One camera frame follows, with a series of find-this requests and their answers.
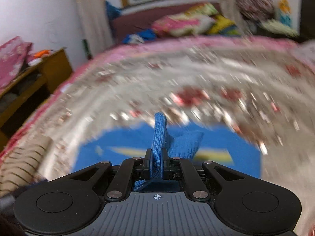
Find blue striped knit sweater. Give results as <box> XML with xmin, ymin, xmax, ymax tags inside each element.
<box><xmin>72</xmin><ymin>122</ymin><xmax>261</xmax><ymax>178</ymax></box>

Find blue clothes pile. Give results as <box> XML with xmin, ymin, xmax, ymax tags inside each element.
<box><xmin>122</xmin><ymin>29</ymin><xmax>157</xmax><ymax>45</ymax></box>

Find yellow folded clothes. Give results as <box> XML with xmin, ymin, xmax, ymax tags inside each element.
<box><xmin>205</xmin><ymin>14</ymin><xmax>241</xmax><ymax>36</ymax></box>

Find beige checked folded blanket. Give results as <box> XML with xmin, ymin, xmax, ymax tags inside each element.
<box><xmin>1</xmin><ymin>135</ymin><xmax>52</xmax><ymax>197</ymax></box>

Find silver floral bedspread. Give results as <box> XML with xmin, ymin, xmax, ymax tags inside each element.
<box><xmin>1</xmin><ymin>37</ymin><xmax>314</xmax><ymax>235</ymax></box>

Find wooden desk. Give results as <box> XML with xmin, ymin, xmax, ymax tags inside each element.
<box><xmin>1</xmin><ymin>49</ymin><xmax>73</xmax><ymax>150</ymax></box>

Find beige left curtain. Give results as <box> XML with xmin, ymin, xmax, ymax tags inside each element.
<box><xmin>76</xmin><ymin>0</ymin><xmax>114</xmax><ymax>56</ymax></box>

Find orange object on desk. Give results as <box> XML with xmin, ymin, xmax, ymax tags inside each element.
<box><xmin>27</xmin><ymin>50</ymin><xmax>54</xmax><ymax>67</ymax></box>

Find pink floral pillow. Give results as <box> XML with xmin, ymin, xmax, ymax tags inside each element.
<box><xmin>152</xmin><ymin>3</ymin><xmax>219</xmax><ymax>37</ymax></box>

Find pink floral cloth cover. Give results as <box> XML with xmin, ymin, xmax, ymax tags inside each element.
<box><xmin>0</xmin><ymin>36</ymin><xmax>32</xmax><ymax>89</ymax></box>

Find brown floral bundle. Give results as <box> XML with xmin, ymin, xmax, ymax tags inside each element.
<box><xmin>235</xmin><ymin>0</ymin><xmax>274</xmax><ymax>21</ymax></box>

